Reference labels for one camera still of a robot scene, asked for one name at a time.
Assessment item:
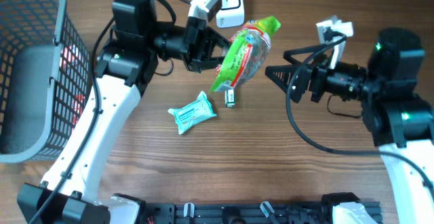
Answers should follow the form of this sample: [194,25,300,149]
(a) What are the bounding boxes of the white barcode scanner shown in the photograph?
[216,0,245,29]

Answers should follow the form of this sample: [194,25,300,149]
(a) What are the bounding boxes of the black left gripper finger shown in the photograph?
[198,56,224,73]
[206,26,231,48]

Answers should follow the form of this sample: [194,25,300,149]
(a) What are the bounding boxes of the grey plastic shopping basket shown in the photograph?
[1,0,91,164]

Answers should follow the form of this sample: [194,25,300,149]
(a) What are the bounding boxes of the green candy bag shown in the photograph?
[210,16,281,92]

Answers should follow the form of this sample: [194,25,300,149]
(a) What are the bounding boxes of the teal tissue pack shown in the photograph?
[167,91,217,134]

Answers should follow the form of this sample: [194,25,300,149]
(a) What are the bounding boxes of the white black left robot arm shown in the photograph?
[17,0,229,223]

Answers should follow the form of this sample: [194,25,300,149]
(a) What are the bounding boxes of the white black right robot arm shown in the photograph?
[265,28,433,223]

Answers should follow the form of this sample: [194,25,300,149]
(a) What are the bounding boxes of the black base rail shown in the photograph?
[142,200,384,224]

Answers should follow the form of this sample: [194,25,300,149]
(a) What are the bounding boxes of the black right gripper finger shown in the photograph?
[283,44,328,64]
[265,64,298,93]

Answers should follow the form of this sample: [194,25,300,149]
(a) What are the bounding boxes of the green white gum pack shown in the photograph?
[224,89,235,107]

